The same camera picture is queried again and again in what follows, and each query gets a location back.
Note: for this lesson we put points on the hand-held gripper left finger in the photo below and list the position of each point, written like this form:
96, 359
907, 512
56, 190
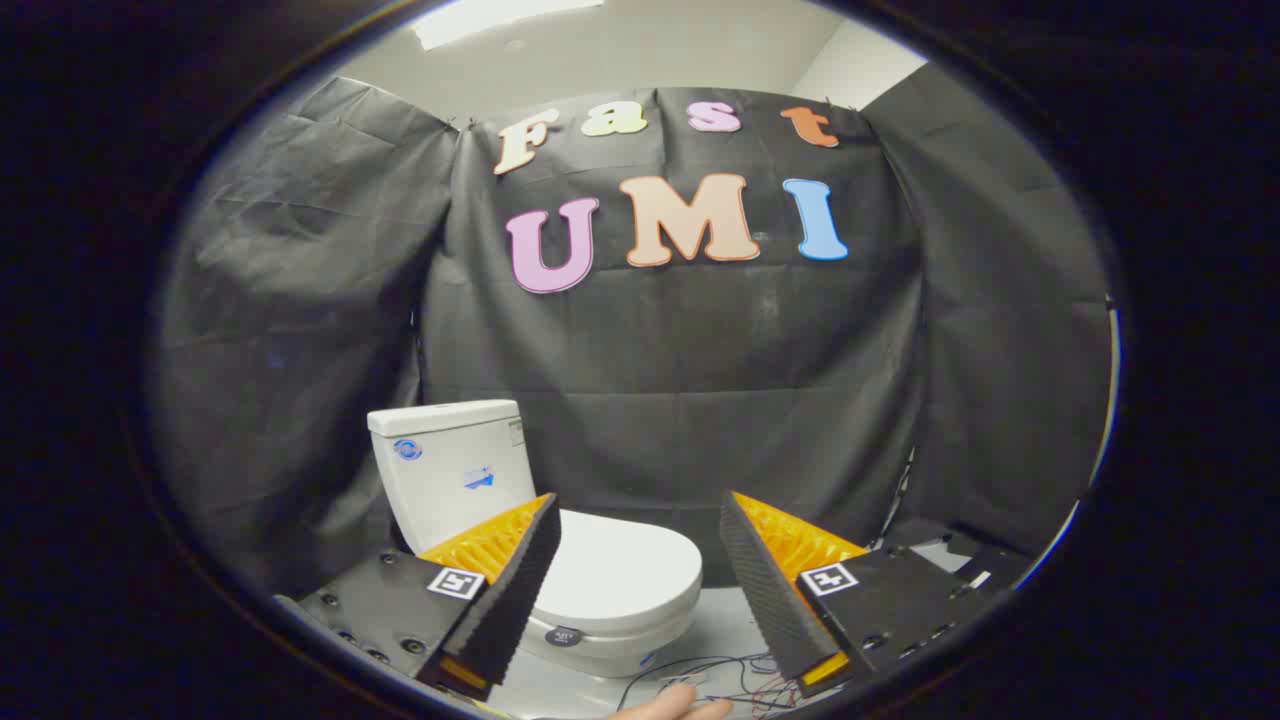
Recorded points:
510, 590

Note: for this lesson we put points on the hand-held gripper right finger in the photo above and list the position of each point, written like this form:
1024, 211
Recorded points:
765, 590

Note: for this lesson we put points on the white toilet lid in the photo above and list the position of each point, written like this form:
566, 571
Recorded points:
620, 570

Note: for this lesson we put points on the white toilet seat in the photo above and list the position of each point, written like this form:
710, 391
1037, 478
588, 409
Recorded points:
680, 625

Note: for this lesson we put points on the white ceramic toilet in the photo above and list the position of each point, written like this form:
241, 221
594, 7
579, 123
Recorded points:
450, 470

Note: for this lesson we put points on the black box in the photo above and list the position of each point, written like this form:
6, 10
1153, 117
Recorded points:
925, 540

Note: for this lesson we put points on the black backdrop cloth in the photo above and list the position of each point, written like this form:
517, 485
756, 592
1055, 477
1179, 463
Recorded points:
680, 360

